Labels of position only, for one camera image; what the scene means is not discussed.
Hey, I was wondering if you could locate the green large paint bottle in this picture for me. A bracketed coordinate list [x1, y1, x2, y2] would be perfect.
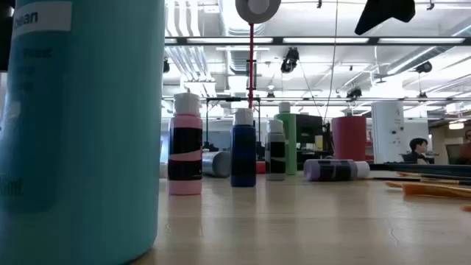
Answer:
[274, 101, 298, 176]

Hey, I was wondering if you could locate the thin brown paintbrush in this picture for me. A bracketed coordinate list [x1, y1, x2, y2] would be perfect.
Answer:
[396, 171, 471, 178]

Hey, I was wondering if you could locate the thin dark paintbrush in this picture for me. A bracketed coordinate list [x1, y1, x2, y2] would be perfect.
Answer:
[371, 177, 422, 183]

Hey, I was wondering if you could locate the purple small paint bottle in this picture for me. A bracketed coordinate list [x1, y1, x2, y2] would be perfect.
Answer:
[303, 158, 371, 182]

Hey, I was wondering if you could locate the teal large paint bottle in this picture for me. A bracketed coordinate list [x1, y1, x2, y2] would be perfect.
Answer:
[0, 0, 166, 265]

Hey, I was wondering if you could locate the grey small paint bottle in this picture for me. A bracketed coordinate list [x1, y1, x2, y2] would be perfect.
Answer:
[264, 118, 287, 181]

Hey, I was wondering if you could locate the blue small paint bottle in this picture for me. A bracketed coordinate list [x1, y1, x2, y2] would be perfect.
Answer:
[230, 107, 258, 188]

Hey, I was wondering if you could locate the pink small paint bottle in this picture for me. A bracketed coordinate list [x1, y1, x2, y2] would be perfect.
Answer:
[168, 91, 204, 196]

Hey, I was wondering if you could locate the black overhead crossbar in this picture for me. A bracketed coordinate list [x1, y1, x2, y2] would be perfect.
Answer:
[164, 35, 471, 46]

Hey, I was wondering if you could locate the white round column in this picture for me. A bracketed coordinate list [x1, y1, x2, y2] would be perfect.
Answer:
[370, 101, 406, 164]

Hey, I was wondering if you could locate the red plastic cup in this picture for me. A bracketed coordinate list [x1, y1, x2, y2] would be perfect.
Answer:
[331, 116, 367, 162]

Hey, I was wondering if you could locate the black computer monitor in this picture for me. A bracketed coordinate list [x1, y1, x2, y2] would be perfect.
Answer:
[296, 113, 325, 148]

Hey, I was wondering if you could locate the red desk lamp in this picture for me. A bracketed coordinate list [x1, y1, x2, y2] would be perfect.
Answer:
[235, 0, 283, 174]

